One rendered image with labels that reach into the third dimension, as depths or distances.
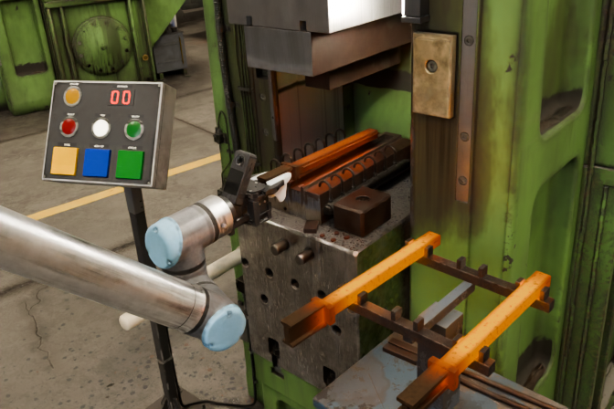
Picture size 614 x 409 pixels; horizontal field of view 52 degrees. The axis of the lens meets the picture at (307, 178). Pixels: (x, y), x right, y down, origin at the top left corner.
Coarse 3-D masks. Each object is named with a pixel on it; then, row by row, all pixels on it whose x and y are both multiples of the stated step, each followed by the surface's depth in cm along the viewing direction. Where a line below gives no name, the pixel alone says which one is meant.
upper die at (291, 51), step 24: (384, 24) 149; (408, 24) 158; (264, 48) 140; (288, 48) 136; (312, 48) 132; (336, 48) 138; (360, 48) 144; (384, 48) 152; (288, 72) 138; (312, 72) 134
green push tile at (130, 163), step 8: (120, 152) 166; (128, 152) 165; (136, 152) 164; (120, 160) 166; (128, 160) 165; (136, 160) 164; (120, 168) 165; (128, 168) 165; (136, 168) 164; (120, 176) 165; (128, 176) 164; (136, 176) 164
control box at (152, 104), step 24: (96, 96) 170; (120, 96) 168; (144, 96) 167; (168, 96) 169; (96, 120) 169; (120, 120) 168; (144, 120) 166; (168, 120) 170; (48, 144) 173; (72, 144) 171; (96, 144) 169; (120, 144) 167; (144, 144) 165; (168, 144) 170; (48, 168) 172; (144, 168) 164
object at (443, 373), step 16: (528, 288) 110; (512, 304) 106; (528, 304) 108; (496, 320) 102; (512, 320) 105; (480, 336) 99; (496, 336) 101; (448, 352) 96; (464, 352) 96; (432, 368) 92; (448, 368) 92; (464, 368) 95; (416, 384) 89; (432, 384) 89; (448, 384) 92; (400, 400) 87; (416, 400) 87; (432, 400) 90
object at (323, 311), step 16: (416, 240) 128; (432, 240) 127; (400, 256) 122; (416, 256) 124; (368, 272) 118; (384, 272) 118; (352, 288) 113; (368, 288) 115; (320, 304) 107; (336, 304) 109; (288, 320) 104; (304, 320) 106; (320, 320) 109; (288, 336) 104; (304, 336) 106
